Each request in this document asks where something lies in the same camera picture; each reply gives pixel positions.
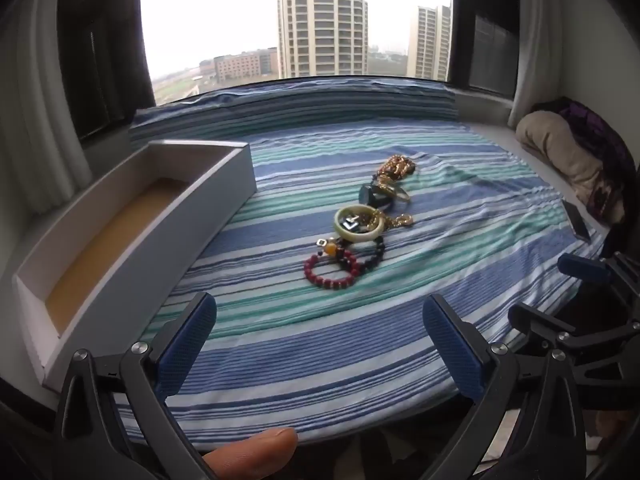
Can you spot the beige pillow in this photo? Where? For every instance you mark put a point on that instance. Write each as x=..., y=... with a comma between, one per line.
x=555, y=145

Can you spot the low brown building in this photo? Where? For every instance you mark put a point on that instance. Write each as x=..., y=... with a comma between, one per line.
x=245, y=66

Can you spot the dark window frame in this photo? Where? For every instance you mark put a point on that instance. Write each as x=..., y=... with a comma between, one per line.
x=105, y=50
x=482, y=25

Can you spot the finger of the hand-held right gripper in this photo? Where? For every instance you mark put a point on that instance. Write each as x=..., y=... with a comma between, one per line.
x=582, y=266
x=550, y=322

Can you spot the white curtain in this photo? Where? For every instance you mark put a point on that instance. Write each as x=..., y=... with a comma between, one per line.
x=35, y=110
x=537, y=40

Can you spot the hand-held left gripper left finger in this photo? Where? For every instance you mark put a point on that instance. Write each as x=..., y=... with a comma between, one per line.
x=187, y=347

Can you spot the purple patterned cloth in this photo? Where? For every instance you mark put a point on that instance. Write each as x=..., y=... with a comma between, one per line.
x=600, y=135

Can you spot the tall beige tower building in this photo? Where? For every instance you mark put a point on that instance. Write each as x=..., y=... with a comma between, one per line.
x=322, y=20

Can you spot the slim beige tower building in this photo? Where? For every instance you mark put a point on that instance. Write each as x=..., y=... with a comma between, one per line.
x=429, y=42

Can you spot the striped pillow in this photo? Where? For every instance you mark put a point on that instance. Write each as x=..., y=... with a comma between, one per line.
x=300, y=107

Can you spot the pale jade bangle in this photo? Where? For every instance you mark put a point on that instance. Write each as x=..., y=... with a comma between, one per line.
x=344, y=230

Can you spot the striped bed sheet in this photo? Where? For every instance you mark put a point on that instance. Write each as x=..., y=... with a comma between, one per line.
x=450, y=285

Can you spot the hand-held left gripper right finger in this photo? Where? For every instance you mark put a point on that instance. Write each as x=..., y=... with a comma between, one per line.
x=452, y=352

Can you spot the dark smartphone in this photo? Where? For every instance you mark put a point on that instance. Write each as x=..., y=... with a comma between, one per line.
x=576, y=220

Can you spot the person's left hand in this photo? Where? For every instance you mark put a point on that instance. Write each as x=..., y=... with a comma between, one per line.
x=252, y=452

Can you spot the white box with cardboard bottom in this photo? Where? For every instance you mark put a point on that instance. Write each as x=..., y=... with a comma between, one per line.
x=125, y=240

